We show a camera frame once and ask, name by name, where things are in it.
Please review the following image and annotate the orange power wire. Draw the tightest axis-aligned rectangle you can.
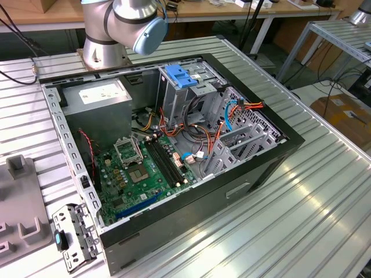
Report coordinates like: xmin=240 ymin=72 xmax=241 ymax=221
xmin=207 ymin=98 xmax=265 ymax=163

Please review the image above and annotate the disk bay metal cage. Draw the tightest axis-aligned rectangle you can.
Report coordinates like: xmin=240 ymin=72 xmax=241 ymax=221
xmin=199 ymin=86 xmax=288 ymax=179

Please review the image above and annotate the black RAM slot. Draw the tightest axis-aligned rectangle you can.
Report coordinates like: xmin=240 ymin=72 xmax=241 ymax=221
xmin=144 ymin=136 xmax=181 ymax=188
xmin=152 ymin=134 xmax=188 ymax=184

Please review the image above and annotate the metal optical drive cage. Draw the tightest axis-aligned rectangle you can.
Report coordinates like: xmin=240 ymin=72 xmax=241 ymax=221
xmin=156 ymin=60 xmax=228 ymax=128

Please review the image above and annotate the green motherboard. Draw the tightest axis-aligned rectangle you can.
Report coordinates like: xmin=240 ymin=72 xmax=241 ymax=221
xmin=94 ymin=134 xmax=201 ymax=226

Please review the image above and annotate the blue plastic drive latch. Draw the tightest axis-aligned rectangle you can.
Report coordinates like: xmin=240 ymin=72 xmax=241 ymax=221
xmin=164 ymin=65 xmax=198 ymax=90

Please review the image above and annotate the metal socket cover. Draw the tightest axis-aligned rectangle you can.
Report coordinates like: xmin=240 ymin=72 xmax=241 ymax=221
xmin=114 ymin=136 xmax=145 ymax=169

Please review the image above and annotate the black open PC case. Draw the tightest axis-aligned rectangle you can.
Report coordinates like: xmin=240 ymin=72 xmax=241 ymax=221
xmin=38 ymin=53 xmax=306 ymax=276

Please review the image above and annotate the blue expansion slot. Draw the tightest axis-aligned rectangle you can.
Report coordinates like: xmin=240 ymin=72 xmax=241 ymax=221
xmin=115 ymin=192 xmax=163 ymax=220

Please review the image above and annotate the grey power supply unit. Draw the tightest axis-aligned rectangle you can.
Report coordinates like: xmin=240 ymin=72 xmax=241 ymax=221
xmin=59 ymin=78 xmax=133 ymax=151

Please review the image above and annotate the black case fan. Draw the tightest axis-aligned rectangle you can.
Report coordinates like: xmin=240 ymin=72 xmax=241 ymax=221
xmin=77 ymin=129 xmax=103 ymax=192

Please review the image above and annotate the black tripod stand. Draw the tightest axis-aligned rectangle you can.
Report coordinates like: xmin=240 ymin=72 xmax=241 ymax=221
xmin=238 ymin=0 xmax=266 ymax=58

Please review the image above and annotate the large cardboard box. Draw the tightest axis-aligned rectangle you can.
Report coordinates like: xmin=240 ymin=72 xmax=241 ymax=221
xmin=310 ymin=94 xmax=371 ymax=148

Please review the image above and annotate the black clip with blue mark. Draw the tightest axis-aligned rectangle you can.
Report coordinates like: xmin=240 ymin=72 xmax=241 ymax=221
xmin=53 ymin=229 xmax=70 ymax=251

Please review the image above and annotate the wooden desk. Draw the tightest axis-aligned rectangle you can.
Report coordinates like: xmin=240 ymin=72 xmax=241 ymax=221
xmin=0 ymin=0 xmax=344 ymax=56

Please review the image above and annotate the grey parts rack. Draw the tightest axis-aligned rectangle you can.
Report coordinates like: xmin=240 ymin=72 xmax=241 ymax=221
xmin=0 ymin=155 xmax=54 ymax=269

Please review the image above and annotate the metal slat side table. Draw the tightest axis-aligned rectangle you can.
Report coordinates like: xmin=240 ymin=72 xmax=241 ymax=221
xmin=277 ymin=20 xmax=371 ymax=85

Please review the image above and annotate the small brown box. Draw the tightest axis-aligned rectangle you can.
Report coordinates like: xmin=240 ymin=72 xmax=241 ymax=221
xmin=39 ymin=0 xmax=59 ymax=14

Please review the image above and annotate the orange red wire bundle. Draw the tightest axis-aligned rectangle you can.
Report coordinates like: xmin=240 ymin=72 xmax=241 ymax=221
xmin=158 ymin=107 xmax=214 ymax=153

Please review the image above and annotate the yellow black wire bundle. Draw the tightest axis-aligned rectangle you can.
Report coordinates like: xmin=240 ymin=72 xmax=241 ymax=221
xmin=132 ymin=106 xmax=159 ymax=133

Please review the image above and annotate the blue wire with black plug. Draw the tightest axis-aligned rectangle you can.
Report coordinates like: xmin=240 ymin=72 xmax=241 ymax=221
xmin=223 ymin=97 xmax=245 ymax=133

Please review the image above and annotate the red black fan wire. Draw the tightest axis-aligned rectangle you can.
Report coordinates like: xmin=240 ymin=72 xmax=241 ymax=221
xmin=78 ymin=129 xmax=96 ymax=176

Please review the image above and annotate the metal slot bracket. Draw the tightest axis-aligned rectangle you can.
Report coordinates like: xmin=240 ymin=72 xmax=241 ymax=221
xmin=51 ymin=202 xmax=102 ymax=275

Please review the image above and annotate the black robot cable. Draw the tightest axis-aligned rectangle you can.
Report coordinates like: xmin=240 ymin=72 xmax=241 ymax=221
xmin=0 ymin=17 xmax=50 ymax=86

